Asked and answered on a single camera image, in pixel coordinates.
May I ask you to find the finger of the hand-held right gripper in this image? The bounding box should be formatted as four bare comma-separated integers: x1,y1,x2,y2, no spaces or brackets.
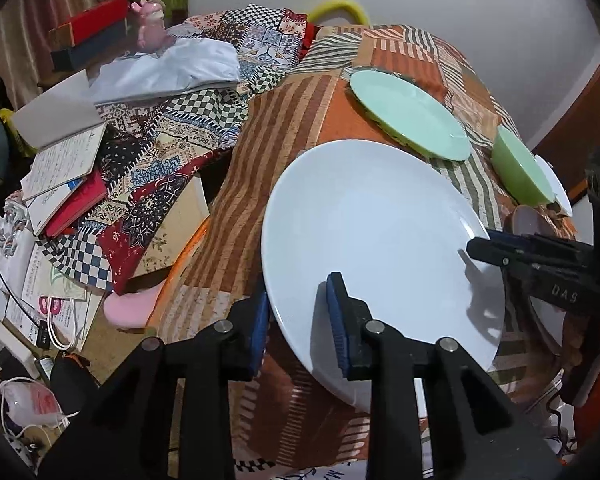
487,229,593,261
466,236,538,281

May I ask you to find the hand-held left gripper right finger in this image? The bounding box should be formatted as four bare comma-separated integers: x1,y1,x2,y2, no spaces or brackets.
325,271,566,480

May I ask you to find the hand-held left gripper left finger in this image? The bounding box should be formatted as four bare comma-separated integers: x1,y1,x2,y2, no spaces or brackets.
42,287,272,480

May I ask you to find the white bowl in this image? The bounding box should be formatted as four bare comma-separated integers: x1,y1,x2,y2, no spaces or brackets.
534,154,574,218

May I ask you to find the green bowl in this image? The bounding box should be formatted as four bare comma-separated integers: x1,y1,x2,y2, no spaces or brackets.
491,125,558,207

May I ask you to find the large white plate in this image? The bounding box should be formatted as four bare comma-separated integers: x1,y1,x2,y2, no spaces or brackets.
261,139,506,411

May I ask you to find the green plate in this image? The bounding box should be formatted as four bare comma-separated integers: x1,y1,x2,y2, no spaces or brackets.
349,69,472,162

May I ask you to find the floral beige box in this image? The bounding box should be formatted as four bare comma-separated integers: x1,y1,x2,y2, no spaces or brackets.
130,175,211,281

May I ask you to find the pink soft object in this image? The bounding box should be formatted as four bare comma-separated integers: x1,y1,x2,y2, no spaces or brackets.
102,285,163,328

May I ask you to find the white paper bag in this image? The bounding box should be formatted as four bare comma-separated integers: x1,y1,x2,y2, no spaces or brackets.
22,245,103,351

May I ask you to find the striped orange patchwork blanket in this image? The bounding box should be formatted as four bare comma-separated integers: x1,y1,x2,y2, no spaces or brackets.
147,24,578,471

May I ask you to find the checkered patterned cloth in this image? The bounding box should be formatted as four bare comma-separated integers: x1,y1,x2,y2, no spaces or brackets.
37,4,311,296

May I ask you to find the red notebook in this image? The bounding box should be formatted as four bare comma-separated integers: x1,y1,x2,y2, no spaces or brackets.
45,170,110,240

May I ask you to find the white plastic bag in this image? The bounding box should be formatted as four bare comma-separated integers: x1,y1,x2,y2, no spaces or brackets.
0,377,57,427

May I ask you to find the white power strip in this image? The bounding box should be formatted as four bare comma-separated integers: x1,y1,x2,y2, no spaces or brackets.
0,320,37,377

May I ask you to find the white open notebook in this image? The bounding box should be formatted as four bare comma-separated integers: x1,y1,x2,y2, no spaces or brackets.
21,122,108,201

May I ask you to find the light blue cloth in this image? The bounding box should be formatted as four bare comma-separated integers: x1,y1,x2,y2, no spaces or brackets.
87,39,241,106

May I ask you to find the yellow tube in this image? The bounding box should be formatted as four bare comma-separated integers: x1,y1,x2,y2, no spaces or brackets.
307,0,370,26

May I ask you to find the grey notebook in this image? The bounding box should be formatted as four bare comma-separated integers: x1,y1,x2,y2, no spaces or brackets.
10,70,103,151

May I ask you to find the pink toy figure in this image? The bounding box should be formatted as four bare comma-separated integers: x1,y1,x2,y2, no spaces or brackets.
130,1,173,52

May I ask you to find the dark box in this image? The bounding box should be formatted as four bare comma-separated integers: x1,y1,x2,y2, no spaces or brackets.
50,25,141,73

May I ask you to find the red box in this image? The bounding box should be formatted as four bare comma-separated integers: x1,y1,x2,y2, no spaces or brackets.
49,0,143,48

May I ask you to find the striped curtain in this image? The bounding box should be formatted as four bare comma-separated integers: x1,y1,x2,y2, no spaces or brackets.
0,0,98,111

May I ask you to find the wooden door frame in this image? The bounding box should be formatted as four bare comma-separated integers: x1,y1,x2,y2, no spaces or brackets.
530,42,600,201

